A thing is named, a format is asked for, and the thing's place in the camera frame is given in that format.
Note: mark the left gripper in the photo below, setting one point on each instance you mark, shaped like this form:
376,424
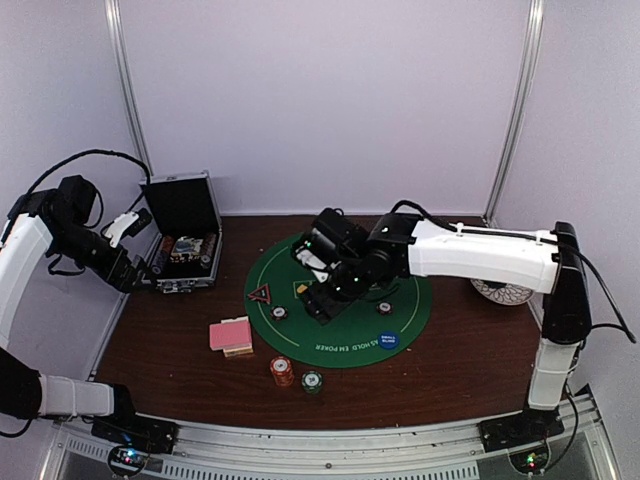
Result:
122,281

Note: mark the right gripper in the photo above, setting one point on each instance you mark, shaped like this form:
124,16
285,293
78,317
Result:
324,306

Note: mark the blue small blind button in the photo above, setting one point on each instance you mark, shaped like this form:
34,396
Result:
389,340

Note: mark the green chip stack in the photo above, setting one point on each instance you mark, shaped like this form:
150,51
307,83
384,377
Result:
312,382

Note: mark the orange chip stack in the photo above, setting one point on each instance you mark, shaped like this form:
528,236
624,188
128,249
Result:
282,371

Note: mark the red-backed card deck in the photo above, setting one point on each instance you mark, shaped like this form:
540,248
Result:
217,336

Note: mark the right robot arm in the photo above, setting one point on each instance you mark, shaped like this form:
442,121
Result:
547,262

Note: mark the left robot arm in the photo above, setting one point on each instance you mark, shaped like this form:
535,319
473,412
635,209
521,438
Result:
49,223

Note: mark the purple chip row in case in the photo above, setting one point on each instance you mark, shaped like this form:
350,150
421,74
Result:
162,255

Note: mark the round green poker mat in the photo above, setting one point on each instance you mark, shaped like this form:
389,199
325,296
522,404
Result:
351,339

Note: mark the blue card deck in case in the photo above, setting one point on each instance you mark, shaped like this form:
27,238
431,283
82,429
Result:
186,249

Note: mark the aluminium poker case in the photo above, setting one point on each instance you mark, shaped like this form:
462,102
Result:
183,205

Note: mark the brown chip row in case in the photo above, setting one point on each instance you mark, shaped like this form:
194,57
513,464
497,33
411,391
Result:
207,249

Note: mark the triangular all-in marker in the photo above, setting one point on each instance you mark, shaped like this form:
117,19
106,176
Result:
261,294

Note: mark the tan card box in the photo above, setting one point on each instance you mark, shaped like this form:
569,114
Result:
239,351

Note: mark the patterned ceramic plate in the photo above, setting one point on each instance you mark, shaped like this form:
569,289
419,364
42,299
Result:
503,294

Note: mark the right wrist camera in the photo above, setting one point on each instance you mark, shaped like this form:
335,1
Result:
332,239

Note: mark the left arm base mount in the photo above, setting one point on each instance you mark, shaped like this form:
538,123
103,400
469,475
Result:
144,434

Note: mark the aluminium front rail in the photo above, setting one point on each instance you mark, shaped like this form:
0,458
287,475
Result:
453,450

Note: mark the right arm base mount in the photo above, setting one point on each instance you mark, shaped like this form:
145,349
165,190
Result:
515,431

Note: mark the left frame post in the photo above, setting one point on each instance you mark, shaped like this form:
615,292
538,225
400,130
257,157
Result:
117,38

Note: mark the frame post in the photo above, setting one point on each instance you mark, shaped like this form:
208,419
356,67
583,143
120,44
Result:
527,70
117,38

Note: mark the right frame post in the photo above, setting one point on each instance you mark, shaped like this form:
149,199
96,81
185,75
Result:
527,70

